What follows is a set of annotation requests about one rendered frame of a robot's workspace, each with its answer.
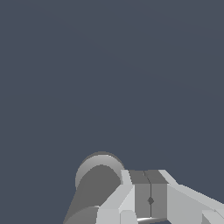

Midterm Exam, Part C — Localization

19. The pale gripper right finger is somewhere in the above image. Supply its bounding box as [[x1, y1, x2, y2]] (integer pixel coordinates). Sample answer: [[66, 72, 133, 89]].
[[144, 169, 224, 224]]

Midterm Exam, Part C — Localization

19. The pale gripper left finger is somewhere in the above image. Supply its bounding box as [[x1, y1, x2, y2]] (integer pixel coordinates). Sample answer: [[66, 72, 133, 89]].
[[96, 169, 152, 224]]

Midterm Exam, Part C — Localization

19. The grey metal faucet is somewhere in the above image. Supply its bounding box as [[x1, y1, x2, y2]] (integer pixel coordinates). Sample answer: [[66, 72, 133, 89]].
[[62, 150, 126, 224]]

